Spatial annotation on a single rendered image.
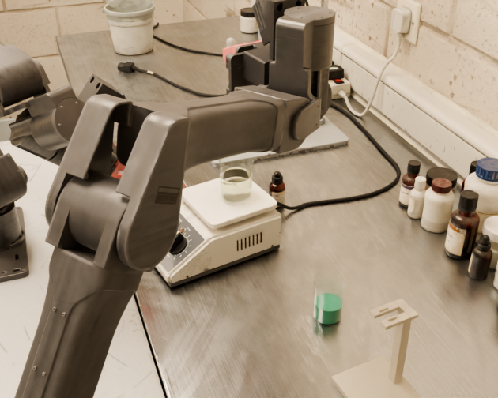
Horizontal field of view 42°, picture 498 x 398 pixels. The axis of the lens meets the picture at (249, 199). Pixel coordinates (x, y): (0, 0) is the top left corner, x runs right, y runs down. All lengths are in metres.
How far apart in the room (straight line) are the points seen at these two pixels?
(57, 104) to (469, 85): 0.78
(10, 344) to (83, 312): 0.43
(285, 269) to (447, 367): 0.28
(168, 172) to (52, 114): 0.34
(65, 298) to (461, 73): 0.96
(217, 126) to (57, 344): 0.23
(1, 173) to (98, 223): 0.54
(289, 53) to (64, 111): 0.29
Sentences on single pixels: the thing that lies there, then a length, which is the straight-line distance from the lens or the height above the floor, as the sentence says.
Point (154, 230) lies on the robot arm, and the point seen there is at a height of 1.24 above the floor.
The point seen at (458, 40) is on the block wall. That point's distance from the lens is 1.33.
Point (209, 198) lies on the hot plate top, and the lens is 1.03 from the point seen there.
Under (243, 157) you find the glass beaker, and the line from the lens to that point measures 1.02.
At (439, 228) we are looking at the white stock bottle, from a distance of 1.13.
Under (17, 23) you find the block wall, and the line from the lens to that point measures 3.34.
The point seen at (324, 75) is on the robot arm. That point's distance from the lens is 0.76.
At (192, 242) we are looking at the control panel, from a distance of 0.98.
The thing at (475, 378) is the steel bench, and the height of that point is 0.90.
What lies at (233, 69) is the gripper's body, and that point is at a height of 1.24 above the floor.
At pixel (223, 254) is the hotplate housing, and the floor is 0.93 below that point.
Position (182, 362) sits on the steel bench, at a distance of 0.88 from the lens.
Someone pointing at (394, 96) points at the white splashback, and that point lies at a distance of 1.45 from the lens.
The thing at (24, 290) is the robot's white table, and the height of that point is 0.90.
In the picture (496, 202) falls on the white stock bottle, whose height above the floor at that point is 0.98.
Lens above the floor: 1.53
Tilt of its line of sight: 32 degrees down
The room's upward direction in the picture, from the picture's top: 1 degrees counter-clockwise
